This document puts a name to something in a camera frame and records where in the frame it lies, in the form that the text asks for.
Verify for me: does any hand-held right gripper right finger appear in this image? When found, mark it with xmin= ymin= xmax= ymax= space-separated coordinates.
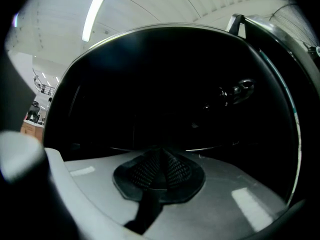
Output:
xmin=143 ymin=146 xmax=286 ymax=240

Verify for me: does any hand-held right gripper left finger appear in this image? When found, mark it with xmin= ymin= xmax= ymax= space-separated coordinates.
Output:
xmin=44 ymin=146 xmax=162 ymax=240

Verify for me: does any black metal cabinet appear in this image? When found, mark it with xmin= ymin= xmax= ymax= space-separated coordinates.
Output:
xmin=42 ymin=22 xmax=298 ymax=205

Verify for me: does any brown counter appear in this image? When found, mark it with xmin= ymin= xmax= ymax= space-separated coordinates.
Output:
xmin=20 ymin=120 xmax=45 ymax=143

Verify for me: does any black office chair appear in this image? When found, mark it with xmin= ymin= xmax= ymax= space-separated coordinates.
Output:
xmin=26 ymin=100 xmax=42 ymax=124

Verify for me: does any metal balcony railing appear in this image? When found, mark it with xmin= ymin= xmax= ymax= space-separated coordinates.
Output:
xmin=31 ymin=67 xmax=61 ymax=97

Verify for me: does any ceiling light strip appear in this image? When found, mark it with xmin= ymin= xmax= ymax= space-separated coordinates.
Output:
xmin=81 ymin=0 xmax=109 ymax=43

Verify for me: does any black round stand base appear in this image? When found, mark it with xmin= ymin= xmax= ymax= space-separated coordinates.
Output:
xmin=268 ymin=2 xmax=320 ymax=57

